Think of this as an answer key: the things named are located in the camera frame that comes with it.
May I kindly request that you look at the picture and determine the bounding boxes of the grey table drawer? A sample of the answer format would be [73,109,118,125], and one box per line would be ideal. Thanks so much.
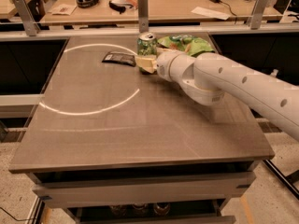
[33,172,255,208]

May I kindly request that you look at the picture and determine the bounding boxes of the dark rxbar chocolate wrapper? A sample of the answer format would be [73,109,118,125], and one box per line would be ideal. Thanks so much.
[102,51,135,67]

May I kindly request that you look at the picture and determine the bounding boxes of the grey metal bracket left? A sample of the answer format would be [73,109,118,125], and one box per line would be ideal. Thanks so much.
[12,0,40,36]

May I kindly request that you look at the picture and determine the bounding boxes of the grey metal bracket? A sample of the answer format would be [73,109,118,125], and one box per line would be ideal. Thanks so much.
[246,0,268,30]
[12,0,40,36]
[137,0,149,33]

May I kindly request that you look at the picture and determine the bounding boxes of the clear bottle right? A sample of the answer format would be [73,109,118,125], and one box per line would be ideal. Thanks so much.
[270,69,278,77]

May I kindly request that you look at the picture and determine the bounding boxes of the small printed card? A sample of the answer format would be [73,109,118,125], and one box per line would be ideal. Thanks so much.
[50,4,76,16]

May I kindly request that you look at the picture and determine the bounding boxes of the grey metal bracket right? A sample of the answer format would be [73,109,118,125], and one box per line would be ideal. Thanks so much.
[246,0,268,30]

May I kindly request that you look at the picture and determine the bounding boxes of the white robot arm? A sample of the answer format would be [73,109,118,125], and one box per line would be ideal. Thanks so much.
[135,49,299,140]

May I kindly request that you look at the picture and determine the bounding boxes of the white paper sheet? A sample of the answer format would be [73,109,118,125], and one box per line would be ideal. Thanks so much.
[192,7,230,21]

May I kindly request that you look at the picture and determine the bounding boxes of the grey metal bracket middle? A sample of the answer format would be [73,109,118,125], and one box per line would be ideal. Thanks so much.
[137,0,149,33]

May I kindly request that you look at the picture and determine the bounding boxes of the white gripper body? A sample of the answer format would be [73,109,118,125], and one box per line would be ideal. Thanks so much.
[156,50,182,82]

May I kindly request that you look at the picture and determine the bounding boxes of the green chip bag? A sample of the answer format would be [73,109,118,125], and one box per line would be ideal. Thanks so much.
[158,35,214,57]

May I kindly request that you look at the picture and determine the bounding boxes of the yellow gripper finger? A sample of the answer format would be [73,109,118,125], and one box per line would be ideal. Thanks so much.
[157,48,174,54]
[135,55,157,74]

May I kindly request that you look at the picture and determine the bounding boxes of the black sunglasses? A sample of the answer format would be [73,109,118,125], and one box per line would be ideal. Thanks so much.
[109,1,133,14]

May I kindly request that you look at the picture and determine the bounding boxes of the green soda can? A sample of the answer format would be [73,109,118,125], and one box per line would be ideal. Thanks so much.
[136,32,159,75]

